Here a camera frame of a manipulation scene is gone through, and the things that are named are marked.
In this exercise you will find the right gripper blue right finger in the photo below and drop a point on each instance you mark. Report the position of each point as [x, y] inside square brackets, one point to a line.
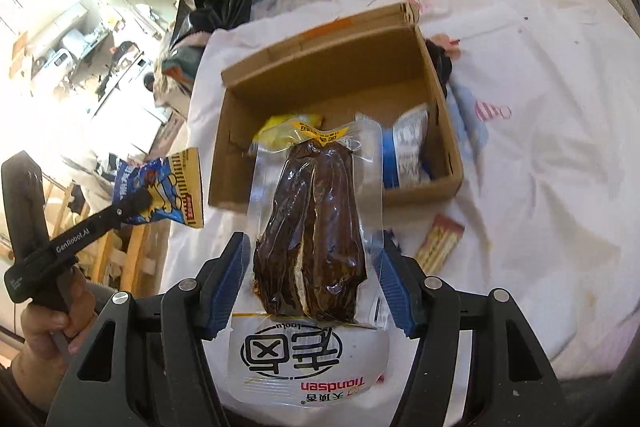
[402, 282]

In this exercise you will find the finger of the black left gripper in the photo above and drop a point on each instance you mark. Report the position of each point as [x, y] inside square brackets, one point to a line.
[129, 210]

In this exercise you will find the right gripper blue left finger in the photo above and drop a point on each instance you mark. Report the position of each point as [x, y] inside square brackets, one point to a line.
[222, 284]

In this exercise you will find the blue yellow cartoon snack packet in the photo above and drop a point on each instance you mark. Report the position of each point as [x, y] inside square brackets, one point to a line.
[174, 185]

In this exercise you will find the dark brown vacuum-packed snack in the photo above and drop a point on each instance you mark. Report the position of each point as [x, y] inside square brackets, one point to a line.
[315, 218]

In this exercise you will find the person's left hand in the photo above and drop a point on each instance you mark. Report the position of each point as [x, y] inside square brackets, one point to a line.
[49, 336]

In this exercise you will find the tan striped wafer packet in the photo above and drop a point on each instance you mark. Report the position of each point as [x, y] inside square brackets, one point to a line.
[444, 235]

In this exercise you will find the white Tiandsen snack bag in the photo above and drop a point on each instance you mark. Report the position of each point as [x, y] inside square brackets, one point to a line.
[299, 363]

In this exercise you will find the white blue snack packet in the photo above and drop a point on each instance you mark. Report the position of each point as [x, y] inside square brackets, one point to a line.
[403, 165]

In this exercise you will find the yellow snack bag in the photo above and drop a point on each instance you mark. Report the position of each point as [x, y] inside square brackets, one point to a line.
[279, 131]

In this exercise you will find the brown cardboard box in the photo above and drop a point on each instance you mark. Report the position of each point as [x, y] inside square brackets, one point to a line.
[373, 63]

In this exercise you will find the dark grey cloth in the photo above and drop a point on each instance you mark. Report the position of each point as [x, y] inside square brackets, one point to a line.
[441, 62]

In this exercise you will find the white printed bed sheet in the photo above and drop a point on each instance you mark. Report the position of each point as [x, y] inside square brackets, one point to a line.
[545, 101]

